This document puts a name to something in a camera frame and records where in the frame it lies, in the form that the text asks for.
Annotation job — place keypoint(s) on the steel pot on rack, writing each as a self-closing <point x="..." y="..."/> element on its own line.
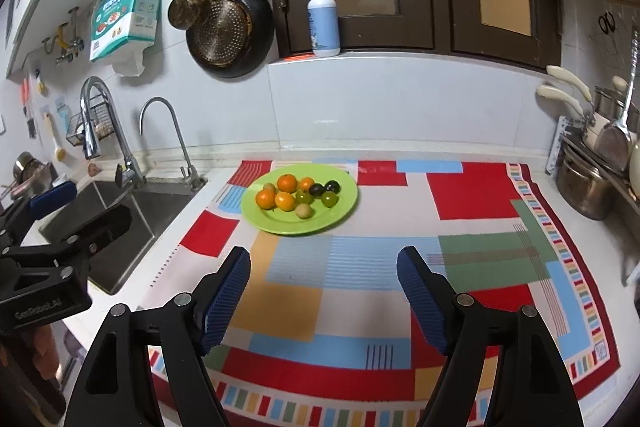
<point x="582" y="185"/>

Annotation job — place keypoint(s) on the black scissors on wall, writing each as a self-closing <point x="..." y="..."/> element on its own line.
<point x="606" y="23"/>

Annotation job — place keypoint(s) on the small green fruit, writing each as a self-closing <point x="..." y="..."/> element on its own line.
<point x="304" y="198"/>

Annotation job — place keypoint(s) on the white blue pump bottle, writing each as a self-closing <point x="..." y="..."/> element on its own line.
<point x="323" y="28"/>

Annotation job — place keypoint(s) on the large orange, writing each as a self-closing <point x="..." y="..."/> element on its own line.
<point x="287" y="183"/>
<point x="266" y="199"/>

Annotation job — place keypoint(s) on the cream pan handle lower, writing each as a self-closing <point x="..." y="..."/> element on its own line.
<point x="555" y="94"/>

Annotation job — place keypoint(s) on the colourful patterned table mat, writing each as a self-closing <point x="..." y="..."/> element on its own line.
<point x="324" y="335"/>

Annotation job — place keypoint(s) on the small brass pot hanging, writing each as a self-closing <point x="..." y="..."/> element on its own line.
<point x="184" y="14"/>

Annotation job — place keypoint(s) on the stainless steel sink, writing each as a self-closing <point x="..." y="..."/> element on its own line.
<point x="151" y="208"/>

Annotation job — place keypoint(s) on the green plate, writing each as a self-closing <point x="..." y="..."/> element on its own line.
<point x="276" y="221"/>

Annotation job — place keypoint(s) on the cream pan handle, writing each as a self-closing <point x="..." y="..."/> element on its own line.
<point x="555" y="94"/>
<point x="564" y="75"/>

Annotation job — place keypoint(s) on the teal white paper box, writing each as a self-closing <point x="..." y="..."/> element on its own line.
<point x="121" y="30"/>

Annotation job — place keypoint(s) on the brown-green kiwi fruit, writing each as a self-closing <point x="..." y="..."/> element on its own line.
<point x="270" y="187"/>
<point x="304" y="211"/>

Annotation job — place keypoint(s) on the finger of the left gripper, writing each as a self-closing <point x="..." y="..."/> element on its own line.
<point x="54" y="199"/>
<point x="96" y="234"/>

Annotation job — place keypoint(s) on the green tomato with stem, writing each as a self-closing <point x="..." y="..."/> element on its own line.
<point x="329" y="199"/>

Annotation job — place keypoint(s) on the dark plum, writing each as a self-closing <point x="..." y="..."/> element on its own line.
<point x="317" y="190"/>
<point x="333" y="186"/>

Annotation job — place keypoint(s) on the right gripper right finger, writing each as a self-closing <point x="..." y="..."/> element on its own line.
<point x="531" y="387"/>

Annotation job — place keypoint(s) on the steel ladle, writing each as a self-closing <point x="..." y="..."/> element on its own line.
<point x="615" y="140"/>

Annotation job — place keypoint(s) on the cream pan handle upper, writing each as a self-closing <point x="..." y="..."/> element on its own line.
<point x="564" y="75"/>

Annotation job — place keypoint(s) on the metal dish rack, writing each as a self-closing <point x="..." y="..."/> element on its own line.
<point x="569" y="130"/>

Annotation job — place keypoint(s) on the black frying pan hanging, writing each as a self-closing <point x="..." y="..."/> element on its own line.
<point x="232" y="37"/>

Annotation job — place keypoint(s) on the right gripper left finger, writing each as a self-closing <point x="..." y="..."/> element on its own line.
<point x="115" y="384"/>

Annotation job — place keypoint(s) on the small orange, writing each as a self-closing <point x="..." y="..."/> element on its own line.
<point x="305" y="184"/>

